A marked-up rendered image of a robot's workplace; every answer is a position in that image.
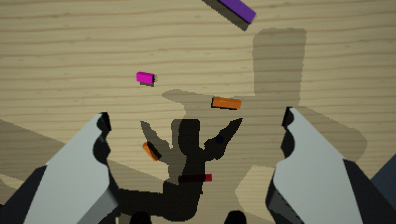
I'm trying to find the purple rod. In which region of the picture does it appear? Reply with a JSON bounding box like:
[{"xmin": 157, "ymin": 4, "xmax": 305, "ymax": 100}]
[{"xmin": 217, "ymin": 0, "xmax": 256, "ymax": 23}]

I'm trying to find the orange rod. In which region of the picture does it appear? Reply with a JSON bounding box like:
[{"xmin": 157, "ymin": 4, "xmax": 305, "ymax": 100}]
[
  {"xmin": 212, "ymin": 97, "xmax": 242, "ymax": 109},
  {"xmin": 142, "ymin": 141, "xmax": 160, "ymax": 161}
]

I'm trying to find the small blue block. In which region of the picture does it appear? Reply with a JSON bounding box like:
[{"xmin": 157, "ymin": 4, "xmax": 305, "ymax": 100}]
[{"xmin": 215, "ymin": 135, "xmax": 224, "ymax": 144}]

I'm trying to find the red rod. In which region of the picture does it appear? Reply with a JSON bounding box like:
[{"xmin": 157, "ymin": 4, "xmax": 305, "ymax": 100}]
[{"xmin": 178, "ymin": 174, "xmax": 212, "ymax": 183}]

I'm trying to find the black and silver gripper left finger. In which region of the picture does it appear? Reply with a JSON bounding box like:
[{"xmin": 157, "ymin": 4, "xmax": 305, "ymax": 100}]
[{"xmin": 0, "ymin": 112, "xmax": 121, "ymax": 224}]

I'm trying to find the magenta cube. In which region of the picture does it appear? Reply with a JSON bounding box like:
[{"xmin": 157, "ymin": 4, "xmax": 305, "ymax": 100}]
[{"xmin": 136, "ymin": 72, "xmax": 154, "ymax": 84}]

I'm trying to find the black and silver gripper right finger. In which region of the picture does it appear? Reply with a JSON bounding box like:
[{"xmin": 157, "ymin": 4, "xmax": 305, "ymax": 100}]
[{"xmin": 265, "ymin": 106, "xmax": 396, "ymax": 224}]

